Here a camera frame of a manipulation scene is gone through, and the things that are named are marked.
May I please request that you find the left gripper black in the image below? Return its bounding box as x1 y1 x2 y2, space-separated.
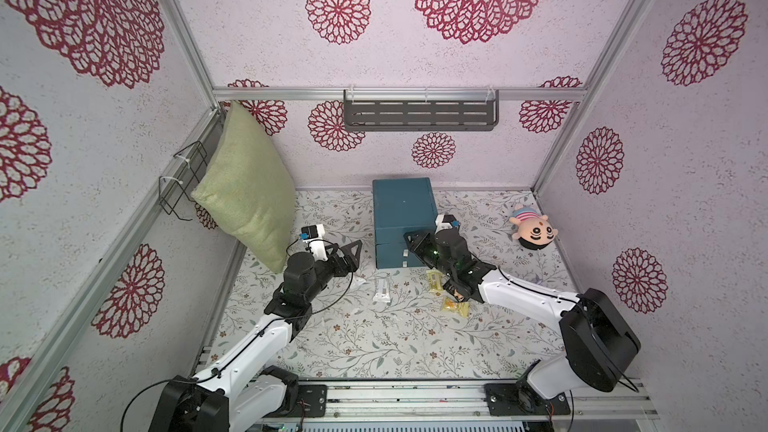
304 239 361 304

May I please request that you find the teal drawer cabinet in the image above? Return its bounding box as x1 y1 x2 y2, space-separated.
372 177 438 270

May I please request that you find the yellow cookie packet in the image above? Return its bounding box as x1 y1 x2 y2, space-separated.
441 298 470 318
426 270 444 295

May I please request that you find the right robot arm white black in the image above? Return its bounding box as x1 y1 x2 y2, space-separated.
404 228 641 416

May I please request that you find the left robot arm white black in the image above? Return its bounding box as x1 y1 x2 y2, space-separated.
149 239 362 431

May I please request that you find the white cookie packet right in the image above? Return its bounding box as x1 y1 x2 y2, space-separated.
372 278 392 305

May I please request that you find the cartoon boy plush head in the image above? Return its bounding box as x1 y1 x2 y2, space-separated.
509 204 558 250

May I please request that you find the green pillow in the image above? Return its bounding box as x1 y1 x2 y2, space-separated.
191 101 296 273

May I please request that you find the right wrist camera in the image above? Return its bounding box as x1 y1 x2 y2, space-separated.
435 214 460 232

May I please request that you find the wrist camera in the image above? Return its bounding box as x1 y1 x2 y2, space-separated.
435 214 460 232
299 224 327 261

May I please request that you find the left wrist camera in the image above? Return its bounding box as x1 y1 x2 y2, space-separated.
299 224 327 261

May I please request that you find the grey wall shelf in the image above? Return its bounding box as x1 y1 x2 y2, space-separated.
342 90 500 132

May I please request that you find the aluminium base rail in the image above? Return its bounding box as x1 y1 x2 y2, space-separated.
155 379 660 424

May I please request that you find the black wire wall rack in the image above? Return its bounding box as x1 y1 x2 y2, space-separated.
157 140 208 222

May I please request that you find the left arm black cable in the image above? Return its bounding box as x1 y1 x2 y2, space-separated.
119 238 356 432

